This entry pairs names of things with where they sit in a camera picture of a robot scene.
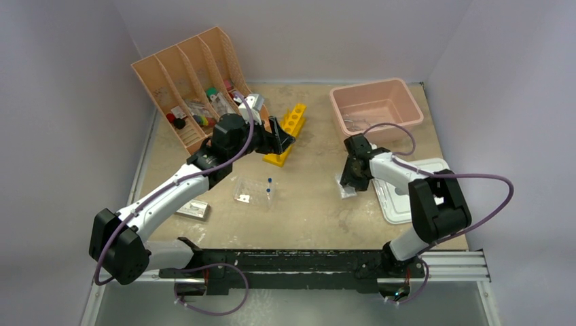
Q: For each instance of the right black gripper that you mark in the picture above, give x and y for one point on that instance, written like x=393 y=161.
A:
x=361 y=185

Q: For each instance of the clear well plate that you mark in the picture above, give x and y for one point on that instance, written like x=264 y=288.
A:
x=253 y=192

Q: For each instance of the green capped tube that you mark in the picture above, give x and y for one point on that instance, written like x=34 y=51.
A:
x=212 y=93

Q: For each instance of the black rubber stopper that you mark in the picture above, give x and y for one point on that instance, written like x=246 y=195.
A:
x=179 y=123

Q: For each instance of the pink plastic bin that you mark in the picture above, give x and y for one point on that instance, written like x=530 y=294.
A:
x=388 y=100

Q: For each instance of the white packet pouch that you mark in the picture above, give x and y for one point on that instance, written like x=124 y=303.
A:
x=344 y=191

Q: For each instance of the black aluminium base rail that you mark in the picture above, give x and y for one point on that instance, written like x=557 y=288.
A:
x=216 y=271

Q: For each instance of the peach plastic file organizer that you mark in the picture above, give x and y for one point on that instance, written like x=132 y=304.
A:
x=177 y=77

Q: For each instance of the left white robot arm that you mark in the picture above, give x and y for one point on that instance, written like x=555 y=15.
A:
x=118 y=239

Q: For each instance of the metal crucible tongs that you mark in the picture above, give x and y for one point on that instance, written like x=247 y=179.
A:
x=356 y=124

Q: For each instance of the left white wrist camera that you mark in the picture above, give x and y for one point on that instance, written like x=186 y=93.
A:
x=252 y=103

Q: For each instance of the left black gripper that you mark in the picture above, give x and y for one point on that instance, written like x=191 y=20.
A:
x=274 y=142

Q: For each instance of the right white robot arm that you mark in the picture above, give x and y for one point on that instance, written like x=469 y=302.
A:
x=437 y=205

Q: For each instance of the white slide box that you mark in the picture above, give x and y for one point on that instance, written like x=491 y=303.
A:
x=195 y=209

